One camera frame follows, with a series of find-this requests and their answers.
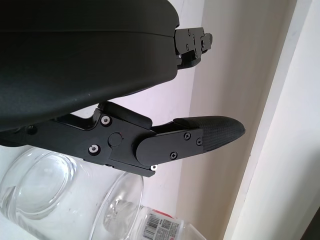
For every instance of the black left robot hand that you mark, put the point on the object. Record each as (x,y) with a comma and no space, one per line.
(75,70)

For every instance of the clear plastic water bottle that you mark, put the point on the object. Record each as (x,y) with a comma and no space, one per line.
(165,225)

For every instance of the clear glass cup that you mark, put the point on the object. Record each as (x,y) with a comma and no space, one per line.
(50,190)

